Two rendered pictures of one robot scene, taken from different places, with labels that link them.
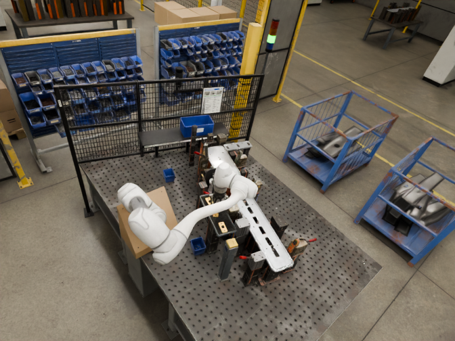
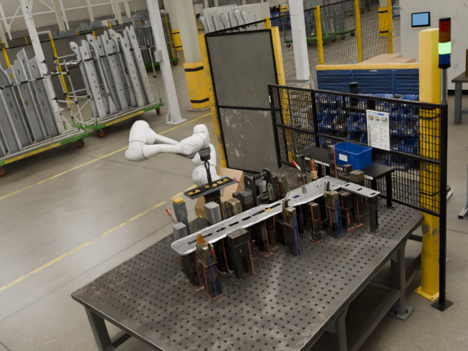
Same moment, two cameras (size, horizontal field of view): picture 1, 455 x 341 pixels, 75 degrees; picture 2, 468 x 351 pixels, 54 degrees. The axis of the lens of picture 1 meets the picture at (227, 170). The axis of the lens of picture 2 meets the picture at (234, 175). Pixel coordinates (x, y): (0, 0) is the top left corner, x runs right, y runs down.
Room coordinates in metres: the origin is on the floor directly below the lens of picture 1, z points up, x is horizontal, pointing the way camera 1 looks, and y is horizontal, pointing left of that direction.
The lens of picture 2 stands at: (1.68, -3.04, 2.40)
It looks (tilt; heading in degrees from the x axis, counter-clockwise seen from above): 21 degrees down; 93
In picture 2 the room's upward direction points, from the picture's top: 10 degrees counter-clockwise
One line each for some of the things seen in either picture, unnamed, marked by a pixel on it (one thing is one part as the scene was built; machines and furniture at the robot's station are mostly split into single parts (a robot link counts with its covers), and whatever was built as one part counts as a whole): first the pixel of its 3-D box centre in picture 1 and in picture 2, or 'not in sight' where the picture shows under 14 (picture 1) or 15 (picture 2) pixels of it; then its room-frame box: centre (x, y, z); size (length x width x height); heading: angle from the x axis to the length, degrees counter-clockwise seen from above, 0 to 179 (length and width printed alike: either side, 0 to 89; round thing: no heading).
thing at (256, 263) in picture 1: (252, 269); (183, 248); (1.14, -0.32, 0.88); 0.11 x 0.10 x 0.36; 122
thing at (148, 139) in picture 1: (185, 134); (340, 161); (2.39, 0.49, 1.02); 0.90 x 0.22 x 0.03; 122
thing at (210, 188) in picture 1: (213, 195); (262, 203); (1.71, 0.07, 0.94); 0.18 x 0.13 x 0.49; 32
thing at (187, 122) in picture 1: (196, 126); (350, 154); (2.45, 0.39, 1.10); 0.30 x 0.17 x 0.13; 120
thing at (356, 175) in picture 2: (219, 149); (358, 193); (2.43, 0.12, 0.88); 0.08 x 0.08 x 0.36; 32
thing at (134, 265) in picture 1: (148, 258); not in sight; (1.37, 0.54, 0.33); 0.31 x 0.31 x 0.66; 47
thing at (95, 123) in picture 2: not in sight; (112, 87); (-1.20, 7.50, 0.88); 1.91 x 1.01 x 1.76; 49
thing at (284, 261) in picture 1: (242, 197); (264, 211); (1.72, -0.17, 1.00); 1.38 x 0.22 x 0.02; 32
